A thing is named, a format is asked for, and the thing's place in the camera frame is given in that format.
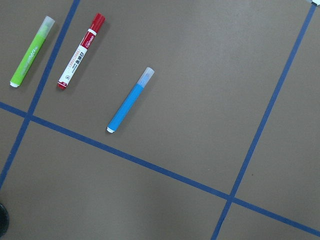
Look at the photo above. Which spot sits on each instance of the blue highlighter pen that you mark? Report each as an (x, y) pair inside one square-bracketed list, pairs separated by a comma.
[(130, 100)]

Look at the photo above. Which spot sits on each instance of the red whiteboard marker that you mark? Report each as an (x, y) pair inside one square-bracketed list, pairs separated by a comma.
[(81, 51)]

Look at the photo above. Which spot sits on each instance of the green highlighter pen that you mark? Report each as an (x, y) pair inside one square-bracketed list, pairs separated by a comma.
[(31, 52)]

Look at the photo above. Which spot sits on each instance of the brown table mat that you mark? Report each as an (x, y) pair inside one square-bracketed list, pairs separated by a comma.
[(223, 143)]

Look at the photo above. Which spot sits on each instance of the black mesh pen cup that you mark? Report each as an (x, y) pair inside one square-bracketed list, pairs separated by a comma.
[(4, 220)]

